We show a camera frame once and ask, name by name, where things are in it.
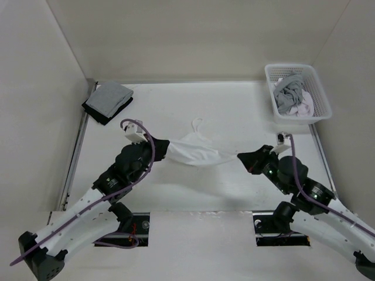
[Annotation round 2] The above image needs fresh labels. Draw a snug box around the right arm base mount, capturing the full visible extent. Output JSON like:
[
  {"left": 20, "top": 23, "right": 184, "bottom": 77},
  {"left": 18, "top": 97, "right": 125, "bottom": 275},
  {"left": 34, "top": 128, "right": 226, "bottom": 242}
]
[{"left": 253, "top": 212, "right": 311, "bottom": 247}]

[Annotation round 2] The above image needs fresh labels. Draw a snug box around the white tank top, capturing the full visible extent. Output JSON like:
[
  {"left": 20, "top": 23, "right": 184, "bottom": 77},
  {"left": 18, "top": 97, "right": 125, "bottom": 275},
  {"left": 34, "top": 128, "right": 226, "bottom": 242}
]
[{"left": 166, "top": 118, "right": 237, "bottom": 167}]

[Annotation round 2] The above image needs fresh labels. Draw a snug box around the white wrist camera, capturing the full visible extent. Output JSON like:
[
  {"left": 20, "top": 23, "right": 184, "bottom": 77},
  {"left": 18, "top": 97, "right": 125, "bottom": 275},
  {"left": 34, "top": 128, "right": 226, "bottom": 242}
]
[
  {"left": 270, "top": 132, "right": 291, "bottom": 155},
  {"left": 124, "top": 122, "right": 147, "bottom": 143}
]

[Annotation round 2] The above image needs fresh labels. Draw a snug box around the folded grey tank top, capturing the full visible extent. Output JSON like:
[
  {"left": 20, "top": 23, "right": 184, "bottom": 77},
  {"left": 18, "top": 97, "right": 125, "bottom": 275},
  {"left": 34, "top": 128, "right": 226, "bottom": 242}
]
[{"left": 85, "top": 81, "right": 134, "bottom": 118}]

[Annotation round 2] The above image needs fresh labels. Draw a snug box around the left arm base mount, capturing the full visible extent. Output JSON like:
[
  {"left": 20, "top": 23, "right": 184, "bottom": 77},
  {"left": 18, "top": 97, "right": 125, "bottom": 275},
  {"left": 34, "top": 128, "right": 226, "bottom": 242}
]
[{"left": 94, "top": 213, "right": 151, "bottom": 249}]

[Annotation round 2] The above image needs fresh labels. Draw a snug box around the grey tank top in basket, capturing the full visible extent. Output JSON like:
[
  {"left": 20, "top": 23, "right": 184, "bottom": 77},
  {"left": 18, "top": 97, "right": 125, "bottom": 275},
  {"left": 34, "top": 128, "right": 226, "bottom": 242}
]
[{"left": 273, "top": 71, "right": 304, "bottom": 114}]

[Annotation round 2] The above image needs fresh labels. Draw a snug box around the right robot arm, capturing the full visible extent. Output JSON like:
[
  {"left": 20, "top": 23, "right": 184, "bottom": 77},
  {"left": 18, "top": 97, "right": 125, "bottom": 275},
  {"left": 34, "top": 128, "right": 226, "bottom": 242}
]
[{"left": 237, "top": 145, "right": 374, "bottom": 280}]

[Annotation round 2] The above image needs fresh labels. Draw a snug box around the left aluminium rail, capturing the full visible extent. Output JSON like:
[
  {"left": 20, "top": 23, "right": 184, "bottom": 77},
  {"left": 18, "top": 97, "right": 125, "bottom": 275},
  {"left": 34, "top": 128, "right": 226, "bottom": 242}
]
[{"left": 56, "top": 78, "right": 99, "bottom": 212}]

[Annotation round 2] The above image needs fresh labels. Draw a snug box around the white plastic basket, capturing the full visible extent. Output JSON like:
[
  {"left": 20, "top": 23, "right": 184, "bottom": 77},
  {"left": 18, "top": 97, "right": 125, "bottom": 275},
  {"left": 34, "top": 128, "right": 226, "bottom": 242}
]
[{"left": 264, "top": 63, "right": 332, "bottom": 125}]

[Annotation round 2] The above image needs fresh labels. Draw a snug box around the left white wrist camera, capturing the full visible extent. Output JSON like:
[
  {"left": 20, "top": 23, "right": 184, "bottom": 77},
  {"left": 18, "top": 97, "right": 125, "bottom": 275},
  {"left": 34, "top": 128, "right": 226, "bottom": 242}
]
[{"left": 124, "top": 122, "right": 147, "bottom": 143}]

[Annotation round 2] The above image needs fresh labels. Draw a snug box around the pale pink tank top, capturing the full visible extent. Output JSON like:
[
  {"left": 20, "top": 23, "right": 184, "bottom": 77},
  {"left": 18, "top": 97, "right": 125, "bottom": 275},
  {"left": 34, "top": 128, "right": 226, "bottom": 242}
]
[{"left": 281, "top": 86, "right": 314, "bottom": 117}]

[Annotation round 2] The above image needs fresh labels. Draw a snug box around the folded black tank top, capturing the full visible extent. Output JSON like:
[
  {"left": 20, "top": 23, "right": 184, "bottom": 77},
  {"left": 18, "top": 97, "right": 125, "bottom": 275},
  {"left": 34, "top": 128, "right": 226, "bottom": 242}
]
[{"left": 81, "top": 97, "right": 133, "bottom": 126}]

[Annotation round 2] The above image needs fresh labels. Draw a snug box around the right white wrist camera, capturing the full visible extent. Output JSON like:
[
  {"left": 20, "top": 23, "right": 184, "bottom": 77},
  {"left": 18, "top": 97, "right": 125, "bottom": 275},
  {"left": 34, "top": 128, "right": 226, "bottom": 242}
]
[{"left": 270, "top": 132, "right": 291, "bottom": 155}]

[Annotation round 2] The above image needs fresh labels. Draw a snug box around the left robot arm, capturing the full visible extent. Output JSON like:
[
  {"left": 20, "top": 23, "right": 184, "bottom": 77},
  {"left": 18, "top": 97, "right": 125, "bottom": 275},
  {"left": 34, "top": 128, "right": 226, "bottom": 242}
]
[{"left": 18, "top": 138, "right": 170, "bottom": 280}]

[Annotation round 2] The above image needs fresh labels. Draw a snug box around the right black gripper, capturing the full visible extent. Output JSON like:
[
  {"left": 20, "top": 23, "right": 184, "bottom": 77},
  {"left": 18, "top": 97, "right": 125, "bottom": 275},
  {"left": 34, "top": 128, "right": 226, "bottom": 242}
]
[{"left": 237, "top": 143, "right": 290, "bottom": 194}]

